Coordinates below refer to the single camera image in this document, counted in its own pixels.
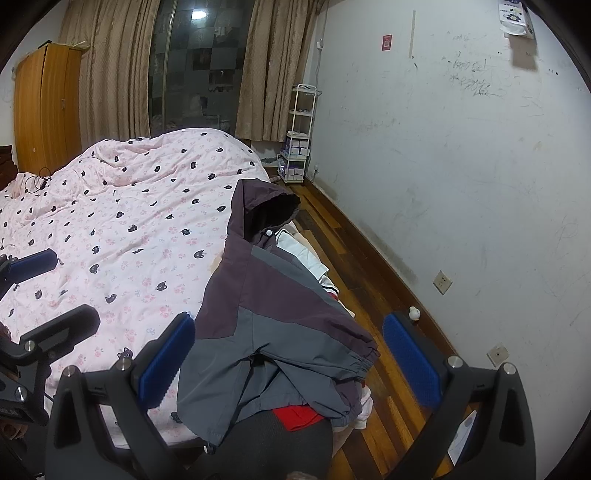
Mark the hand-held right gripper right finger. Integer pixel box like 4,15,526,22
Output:
382,312,537,480

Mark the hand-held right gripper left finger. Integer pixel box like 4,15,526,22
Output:
45,313,197,480

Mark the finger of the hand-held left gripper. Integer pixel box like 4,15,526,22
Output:
0,248,59,301
0,304,101,365

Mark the purple grey hooded jacket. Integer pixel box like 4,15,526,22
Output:
176,179,380,450

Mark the dark wooden headboard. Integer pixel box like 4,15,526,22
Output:
0,144,19,190

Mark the pink cat print duvet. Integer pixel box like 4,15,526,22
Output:
0,128,273,444

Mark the red jersey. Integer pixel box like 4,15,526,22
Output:
271,404,326,432

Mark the white garment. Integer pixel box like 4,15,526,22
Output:
276,228,342,296

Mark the wooden wardrobe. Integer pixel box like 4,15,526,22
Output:
14,43,83,171

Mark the stack of small white boxes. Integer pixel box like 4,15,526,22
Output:
283,134,309,180

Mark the dark window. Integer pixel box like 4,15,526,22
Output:
148,0,256,138

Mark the white shelf rack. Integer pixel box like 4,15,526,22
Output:
278,84,317,182

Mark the black cable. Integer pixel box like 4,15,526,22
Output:
23,167,52,193

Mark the white hanging wall package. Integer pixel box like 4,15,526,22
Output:
499,0,536,38

